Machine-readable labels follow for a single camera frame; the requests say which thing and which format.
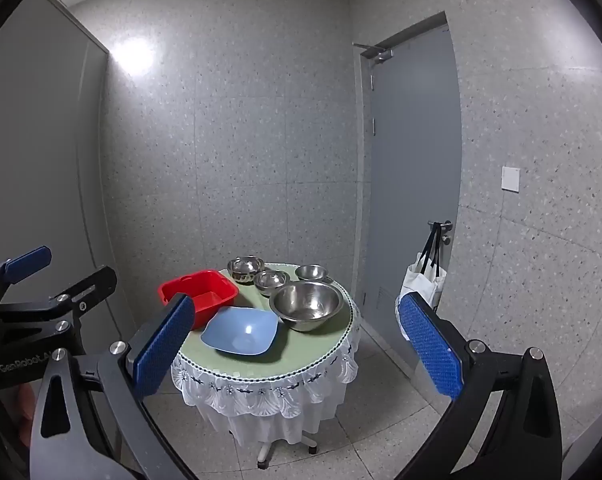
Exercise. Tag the metal door closer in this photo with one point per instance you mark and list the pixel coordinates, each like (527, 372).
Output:
(376, 52)

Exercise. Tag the grey partition panel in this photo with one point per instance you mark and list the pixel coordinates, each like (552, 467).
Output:
(41, 160)

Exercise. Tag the blue plastic bowl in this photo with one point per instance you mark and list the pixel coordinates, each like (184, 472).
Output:
(241, 330)

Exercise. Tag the white table base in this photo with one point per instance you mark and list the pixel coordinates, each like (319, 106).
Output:
(263, 452)

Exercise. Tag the green lace-edged tablecloth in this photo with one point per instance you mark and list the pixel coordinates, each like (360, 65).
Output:
(301, 355)

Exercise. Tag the large steel bowl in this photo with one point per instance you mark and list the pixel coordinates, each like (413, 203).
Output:
(306, 305)

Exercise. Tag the red plastic basin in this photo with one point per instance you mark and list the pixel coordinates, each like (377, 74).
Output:
(211, 287)

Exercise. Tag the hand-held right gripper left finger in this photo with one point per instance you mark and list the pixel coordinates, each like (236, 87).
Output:
(163, 345)

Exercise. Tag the white wall switch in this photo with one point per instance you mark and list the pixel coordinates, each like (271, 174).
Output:
(510, 178)

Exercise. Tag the grey door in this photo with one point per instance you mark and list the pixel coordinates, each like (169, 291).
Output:
(411, 160)

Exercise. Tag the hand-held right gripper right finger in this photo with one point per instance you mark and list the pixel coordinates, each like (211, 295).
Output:
(431, 345)

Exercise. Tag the person's left hand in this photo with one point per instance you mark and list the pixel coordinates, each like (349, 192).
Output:
(27, 410)

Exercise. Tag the hammered small steel bowl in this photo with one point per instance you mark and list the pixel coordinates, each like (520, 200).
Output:
(246, 266)

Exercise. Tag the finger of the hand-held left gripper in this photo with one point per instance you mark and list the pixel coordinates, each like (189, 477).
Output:
(28, 262)
(88, 290)

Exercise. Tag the white tote bag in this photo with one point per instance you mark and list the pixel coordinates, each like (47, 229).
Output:
(423, 280)

